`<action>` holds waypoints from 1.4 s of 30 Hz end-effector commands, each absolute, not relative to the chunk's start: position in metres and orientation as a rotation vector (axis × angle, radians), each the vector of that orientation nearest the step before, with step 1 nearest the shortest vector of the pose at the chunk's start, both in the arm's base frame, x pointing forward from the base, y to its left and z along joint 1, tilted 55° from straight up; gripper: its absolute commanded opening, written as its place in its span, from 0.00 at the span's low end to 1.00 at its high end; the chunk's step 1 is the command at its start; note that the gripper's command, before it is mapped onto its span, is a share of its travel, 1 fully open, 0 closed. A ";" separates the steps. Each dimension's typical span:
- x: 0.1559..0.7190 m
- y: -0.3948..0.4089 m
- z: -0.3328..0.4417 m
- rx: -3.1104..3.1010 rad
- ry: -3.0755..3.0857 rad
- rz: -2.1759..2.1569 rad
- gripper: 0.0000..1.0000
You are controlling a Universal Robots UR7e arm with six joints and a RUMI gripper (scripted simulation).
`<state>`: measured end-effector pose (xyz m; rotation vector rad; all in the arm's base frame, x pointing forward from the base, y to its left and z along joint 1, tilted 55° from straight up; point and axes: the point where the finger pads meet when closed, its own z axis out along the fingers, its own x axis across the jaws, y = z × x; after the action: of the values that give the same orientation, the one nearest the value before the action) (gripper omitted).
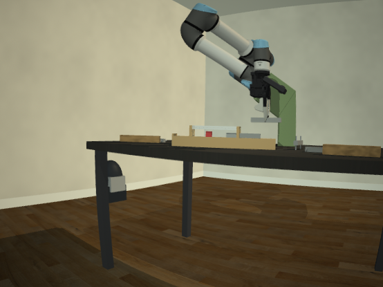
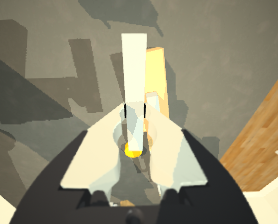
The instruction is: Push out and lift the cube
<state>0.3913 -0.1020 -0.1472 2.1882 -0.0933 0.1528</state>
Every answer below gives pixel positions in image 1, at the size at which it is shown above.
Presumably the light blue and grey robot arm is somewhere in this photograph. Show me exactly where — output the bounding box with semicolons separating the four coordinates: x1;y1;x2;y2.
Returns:
180;3;274;90

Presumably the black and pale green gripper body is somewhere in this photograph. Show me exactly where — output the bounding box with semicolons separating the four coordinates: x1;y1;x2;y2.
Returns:
250;70;271;99

